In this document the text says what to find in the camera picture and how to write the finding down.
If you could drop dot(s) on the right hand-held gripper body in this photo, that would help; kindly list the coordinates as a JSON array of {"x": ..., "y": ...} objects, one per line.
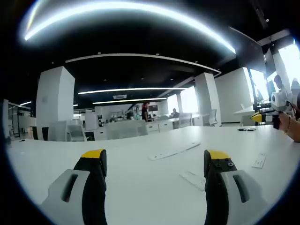
[{"x": 277, "y": 100}]

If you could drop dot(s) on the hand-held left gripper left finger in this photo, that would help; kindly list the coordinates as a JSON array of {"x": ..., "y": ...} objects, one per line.
[{"x": 93, "y": 192}]

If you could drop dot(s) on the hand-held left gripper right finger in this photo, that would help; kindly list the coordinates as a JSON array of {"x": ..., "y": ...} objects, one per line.
[{"x": 215, "y": 187}]

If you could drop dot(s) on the white socket holder cover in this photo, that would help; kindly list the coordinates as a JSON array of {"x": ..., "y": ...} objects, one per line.
[
  {"x": 193, "y": 180},
  {"x": 259, "y": 160}
]

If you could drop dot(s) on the long white socket holder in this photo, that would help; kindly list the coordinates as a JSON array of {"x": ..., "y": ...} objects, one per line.
[{"x": 173, "y": 151}]

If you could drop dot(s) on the person's right hand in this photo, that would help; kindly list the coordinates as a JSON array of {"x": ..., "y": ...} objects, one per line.
[{"x": 284, "y": 122}]

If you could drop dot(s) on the dark computer monitor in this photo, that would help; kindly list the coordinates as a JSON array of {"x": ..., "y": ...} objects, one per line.
[{"x": 270, "y": 89}]

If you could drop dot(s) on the white side desk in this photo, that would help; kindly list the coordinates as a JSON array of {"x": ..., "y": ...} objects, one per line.
[{"x": 243, "y": 112}]

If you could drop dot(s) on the small black object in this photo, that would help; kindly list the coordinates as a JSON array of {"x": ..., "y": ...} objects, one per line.
[{"x": 241, "y": 129}]

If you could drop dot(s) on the white mesh office chair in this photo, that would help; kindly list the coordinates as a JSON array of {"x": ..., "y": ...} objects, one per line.
[
  {"x": 57, "y": 131},
  {"x": 75, "y": 132},
  {"x": 209, "y": 117},
  {"x": 185, "y": 120}
]

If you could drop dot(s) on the white square pillar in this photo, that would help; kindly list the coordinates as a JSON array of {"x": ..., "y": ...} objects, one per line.
[
  {"x": 207, "y": 98},
  {"x": 55, "y": 98}
]

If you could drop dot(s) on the white mesh desk screen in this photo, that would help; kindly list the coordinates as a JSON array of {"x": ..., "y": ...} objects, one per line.
[{"x": 126, "y": 130}]

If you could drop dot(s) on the white tall cabinet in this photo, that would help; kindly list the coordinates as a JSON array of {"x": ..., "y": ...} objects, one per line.
[{"x": 91, "y": 119}]

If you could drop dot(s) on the white drawer cabinet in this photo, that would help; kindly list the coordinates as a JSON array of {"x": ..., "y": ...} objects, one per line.
[{"x": 159, "y": 127}]

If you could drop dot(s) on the ceiling air vent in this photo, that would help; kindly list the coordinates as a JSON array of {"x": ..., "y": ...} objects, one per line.
[{"x": 119, "y": 96}]

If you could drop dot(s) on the ceiling light strip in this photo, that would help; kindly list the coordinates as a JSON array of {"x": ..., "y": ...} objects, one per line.
[
  {"x": 131, "y": 5},
  {"x": 131, "y": 100},
  {"x": 131, "y": 89},
  {"x": 25, "y": 103}
]

